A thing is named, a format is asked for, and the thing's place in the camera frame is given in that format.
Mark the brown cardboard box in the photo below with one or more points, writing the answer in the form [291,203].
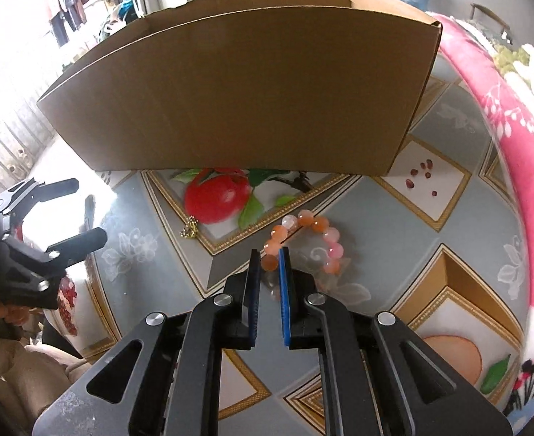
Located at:
[239,95]

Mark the pale green knitted cloth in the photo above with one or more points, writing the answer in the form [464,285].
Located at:
[510,59]

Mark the pink floral blanket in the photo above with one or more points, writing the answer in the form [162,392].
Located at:
[521,145]

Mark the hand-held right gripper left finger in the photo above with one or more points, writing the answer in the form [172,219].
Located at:
[251,299]

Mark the wooden chair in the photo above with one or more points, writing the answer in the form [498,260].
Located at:
[489,18]

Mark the small gold pendant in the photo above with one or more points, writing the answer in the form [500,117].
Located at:
[189,228]

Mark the hanging clothes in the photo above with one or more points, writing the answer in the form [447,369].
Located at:
[69,0]

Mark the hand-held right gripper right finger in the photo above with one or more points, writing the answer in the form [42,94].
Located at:
[286,299]

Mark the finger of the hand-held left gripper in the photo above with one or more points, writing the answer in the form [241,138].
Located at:
[73,245]
[48,190]

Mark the fruit print tablecloth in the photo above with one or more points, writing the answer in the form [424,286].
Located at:
[385,250]

